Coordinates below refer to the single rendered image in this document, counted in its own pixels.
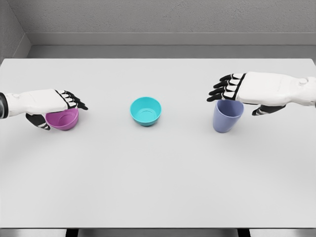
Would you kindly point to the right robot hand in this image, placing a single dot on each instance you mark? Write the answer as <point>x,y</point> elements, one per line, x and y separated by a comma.
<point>261,89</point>

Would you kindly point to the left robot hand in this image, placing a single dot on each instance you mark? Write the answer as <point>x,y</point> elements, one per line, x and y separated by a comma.
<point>47,101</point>

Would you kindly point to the purple bowl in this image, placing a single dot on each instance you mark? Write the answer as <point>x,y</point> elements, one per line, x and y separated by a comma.
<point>64,121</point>

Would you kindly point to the lavender blue cup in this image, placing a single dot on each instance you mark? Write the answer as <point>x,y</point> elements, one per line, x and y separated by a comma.
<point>225,118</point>

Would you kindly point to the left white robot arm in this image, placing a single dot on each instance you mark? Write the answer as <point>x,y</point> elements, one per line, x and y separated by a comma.
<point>12,103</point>

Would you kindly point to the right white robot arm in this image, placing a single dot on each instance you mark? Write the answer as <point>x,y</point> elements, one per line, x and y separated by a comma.
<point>304,91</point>

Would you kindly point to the teal bowl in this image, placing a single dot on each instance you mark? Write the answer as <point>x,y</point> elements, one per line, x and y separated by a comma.
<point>145,111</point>

